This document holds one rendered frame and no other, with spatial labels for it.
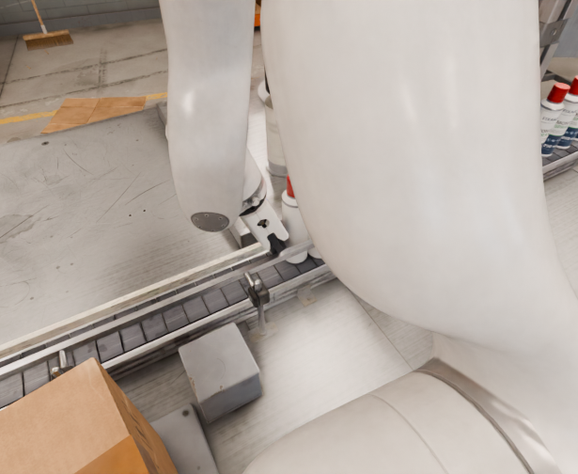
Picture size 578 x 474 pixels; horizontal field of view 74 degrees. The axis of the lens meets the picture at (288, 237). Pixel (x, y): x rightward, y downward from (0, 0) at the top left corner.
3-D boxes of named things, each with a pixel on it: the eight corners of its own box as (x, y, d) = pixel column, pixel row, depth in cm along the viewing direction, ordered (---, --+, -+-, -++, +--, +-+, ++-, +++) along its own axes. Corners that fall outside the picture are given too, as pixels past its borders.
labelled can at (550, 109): (520, 152, 104) (559, 78, 89) (537, 163, 101) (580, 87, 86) (507, 158, 102) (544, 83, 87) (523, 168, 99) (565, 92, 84)
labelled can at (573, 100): (538, 145, 107) (579, 71, 92) (554, 154, 103) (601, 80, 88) (525, 150, 105) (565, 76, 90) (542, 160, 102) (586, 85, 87)
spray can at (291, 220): (299, 242, 82) (302, 164, 67) (312, 259, 79) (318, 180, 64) (277, 251, 80) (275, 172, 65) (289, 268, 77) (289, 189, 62)
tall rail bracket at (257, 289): (256, 306, 77) (250, 252, 65) (273, 335, 73) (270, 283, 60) (242, 312, 76) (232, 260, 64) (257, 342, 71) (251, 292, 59)
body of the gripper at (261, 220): (275, 197, 57) (297, 236, 66) (247, 161, 63) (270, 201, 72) (234, 225, 57) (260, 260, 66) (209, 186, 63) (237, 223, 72)
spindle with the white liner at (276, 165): (290, 152, 104) (291, 36, 82) (307, 170, 99) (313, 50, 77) (260, 163, 101) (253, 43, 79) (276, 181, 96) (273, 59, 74)
